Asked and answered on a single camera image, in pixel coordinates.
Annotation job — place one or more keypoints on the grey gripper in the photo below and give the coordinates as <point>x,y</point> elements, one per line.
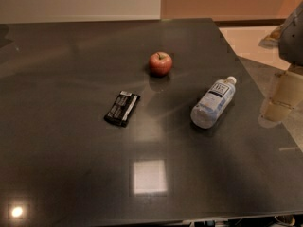
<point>292,41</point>

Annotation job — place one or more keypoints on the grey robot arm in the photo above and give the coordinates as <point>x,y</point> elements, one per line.
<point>290,46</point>

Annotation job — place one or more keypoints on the red apple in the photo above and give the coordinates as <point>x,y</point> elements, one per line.
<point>160,64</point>

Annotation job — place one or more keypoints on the clear plastic water bottle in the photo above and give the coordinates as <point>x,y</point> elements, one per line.
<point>210,107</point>

